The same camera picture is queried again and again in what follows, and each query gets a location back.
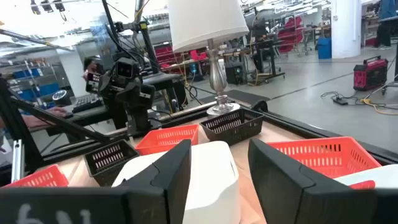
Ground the white round column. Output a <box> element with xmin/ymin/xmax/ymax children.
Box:
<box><xmin>330</xmin><ymin>0</ymin><xmax>363</xmax><ymax>59</ymax></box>

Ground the black computer tower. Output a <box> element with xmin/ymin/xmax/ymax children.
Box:
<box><xmin>224</xmin><ymin>63</ymin><xmax>245</xmax><ymax>85</ymax></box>

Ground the blue trash bin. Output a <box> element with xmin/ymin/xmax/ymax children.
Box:
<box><xmin>317</xmin><ymin>37</ymin><xmax>333</xmax><ymax>60</ymax></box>

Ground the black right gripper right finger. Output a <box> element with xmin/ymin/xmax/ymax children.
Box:
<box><xmin>248</xmin><ymin>138</ymin><xmax>398</xmax><ymax>224</ymax></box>

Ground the shelf with blue bins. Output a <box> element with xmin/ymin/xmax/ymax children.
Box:
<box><xmin>6</xmin><ymin>60</ymin><xmax>62</xmax><ymax>103</ymax></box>

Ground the orange plastic slotted basket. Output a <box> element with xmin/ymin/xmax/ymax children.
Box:
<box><xmin>2</xmin><ymin>164</ymin><xmax>70</xmax><ymax>189</ymax></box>
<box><xmin>348</xmin><ymin>179</ymin><xmax>376</xmax><ymax>190</ymax></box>
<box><xmin>267</xmin><ymin>136</ymin><xmax>382</xmax><ymax>180</ymax></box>
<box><xmin>135</xmin><ymin>123</ymin><xmax>200</xmax><ymax>156</ymax></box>

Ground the white plastic bin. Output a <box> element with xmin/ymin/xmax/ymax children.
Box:
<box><xmin>111</xmin><ymin>140</ymin><xmax>242</xmax><ymax>224</ymax></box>

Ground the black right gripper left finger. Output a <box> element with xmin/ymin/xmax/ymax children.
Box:
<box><xmin>0</xmin><ymin>139</ymin><xmax>192</xmax><ymax>224</ymax></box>

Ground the black floor mat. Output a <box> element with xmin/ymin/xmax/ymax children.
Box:
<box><xmin>198</xmin><ymin>89</ymin><xmax>271</xmax><ymax>108</ymax></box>

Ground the rack of red bins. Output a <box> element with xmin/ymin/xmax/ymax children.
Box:
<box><xmin>276</xmin><ymin>16</ymin><xmax>305</xmax><ymax>54</ymax></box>

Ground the black rolling stand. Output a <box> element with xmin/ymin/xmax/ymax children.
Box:
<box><xmin>247</xmin><ymin>8</ymin><xmax>286</xmax><ymax>85</ymax></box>

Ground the person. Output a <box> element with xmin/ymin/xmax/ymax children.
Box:
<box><xmin>376</xmin><ymin>0</ymin><xmax>398</xmax><ymax>51</ymax></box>
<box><xmin>0</xmin><ymin>57</ymin><xmax>105</xmax><ymax>130</ymax></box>

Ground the red and black generator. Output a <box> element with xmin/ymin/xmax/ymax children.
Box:
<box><xmin>353</xmin><ymin>55</ymin><xmax>389</xmax><ymax>92</ymax></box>

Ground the black plastic slotted basket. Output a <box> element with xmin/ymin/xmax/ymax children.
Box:
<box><xmin>83</xmin><ymin>139</ymin><xmax>140</xmax><ymax>187</ymax></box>
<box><xmin>200</xmin><ymin>108</ymin><xmax>266</xmax><ymax>146</ymax></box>

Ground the silver aluminium extrusion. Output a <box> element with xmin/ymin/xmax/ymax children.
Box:
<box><xmin>11</xmin><ymin>139</ymin><xmax>25</xmax><ymax>183</ymax></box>

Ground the yellow floor cable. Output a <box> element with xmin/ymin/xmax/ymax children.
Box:
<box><xmin>359</xmin><ymin>98</ymin><xmax>398</xmax><ymax>116</ymax></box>

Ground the black power strip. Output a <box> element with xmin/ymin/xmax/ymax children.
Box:
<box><xmin>331</xmin><ymin>96</ymin><xmax>349</xmax><ymax>106</ymax></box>

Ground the black table frame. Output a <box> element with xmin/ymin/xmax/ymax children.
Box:
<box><xmin>0</xmin><ymin>77</ymin><xmax>398</xmax><ymax>187</ymax></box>

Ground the black keyboard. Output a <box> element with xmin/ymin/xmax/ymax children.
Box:
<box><xmin>72</xmin><ymin>94</ymin><xmax>104</xmax><ymax>114</ymax></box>

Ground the black desk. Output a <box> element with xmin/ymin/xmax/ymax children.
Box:
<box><xmin>30</xmin><ymin>73</ymin><xmax>189</xmax><ymax>136</ymax></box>

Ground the round black speaker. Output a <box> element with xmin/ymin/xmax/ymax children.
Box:
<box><xmin>52</xmin><ymin>89</ymin><xmax>72</xmax><ymax>106</ymax></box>

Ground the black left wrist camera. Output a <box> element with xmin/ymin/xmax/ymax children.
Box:
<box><xmin>115</xmin><ymin>57</ymin><xmax>140</xmax><ymax>79</ymax></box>

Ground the black upright frame post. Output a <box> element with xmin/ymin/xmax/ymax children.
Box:
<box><xmin>101</xmin><ymin>0</ymin><xmax>162</xmax><ymax>75</ymax></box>

